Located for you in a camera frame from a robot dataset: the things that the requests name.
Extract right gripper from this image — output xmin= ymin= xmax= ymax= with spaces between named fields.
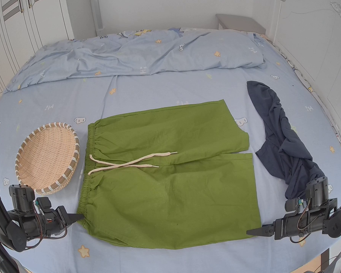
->
xmin=274 ymin=211 xmax=325 ymax=240

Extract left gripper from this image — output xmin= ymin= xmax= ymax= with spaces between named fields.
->
xmin=26 ymin=206 xmax=70 ymax=238

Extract green shorts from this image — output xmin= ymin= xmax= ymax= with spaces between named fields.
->
xmin=76 ymin=99 xmax=262 ymax=250

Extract round woven basket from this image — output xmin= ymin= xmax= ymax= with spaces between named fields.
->
xmin=15 ymin=122 xmax=81 ymax=196

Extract dark blue garment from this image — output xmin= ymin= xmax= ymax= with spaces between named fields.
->
xmin=247 ymin=80 xmax=329 ymax=200

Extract bed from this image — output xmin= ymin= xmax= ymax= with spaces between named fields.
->
xmin=0 ymin=0 xmax=341 ymax=273

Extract pale blue quilt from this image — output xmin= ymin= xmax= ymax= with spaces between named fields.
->
xmin=4 ymin=27 xmax=267 ymax=93

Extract white wardrobe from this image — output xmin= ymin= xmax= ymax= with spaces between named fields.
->
xmin=0 ymin=0 xmax=74 ymax=97

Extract grey bedside table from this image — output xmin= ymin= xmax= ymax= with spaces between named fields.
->
xmin=215 ymin=14 xmax=266 ymax=35

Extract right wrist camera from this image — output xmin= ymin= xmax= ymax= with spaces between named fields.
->
xmin=285 ymin=198 xmax=302 ymax=213

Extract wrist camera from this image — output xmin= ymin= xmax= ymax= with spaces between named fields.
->
xmin=35 ymin=197 xmax=54 ymax=214
xmin=285 ymin=198 xmax=302 ymax=213

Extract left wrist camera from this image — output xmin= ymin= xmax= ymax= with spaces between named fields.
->
xmin=35 ymin=197 xmax=54 ymax=214

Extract grey wall pipe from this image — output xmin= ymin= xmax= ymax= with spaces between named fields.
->
xmin=88 ymin=0 xmax=106 ymax=35

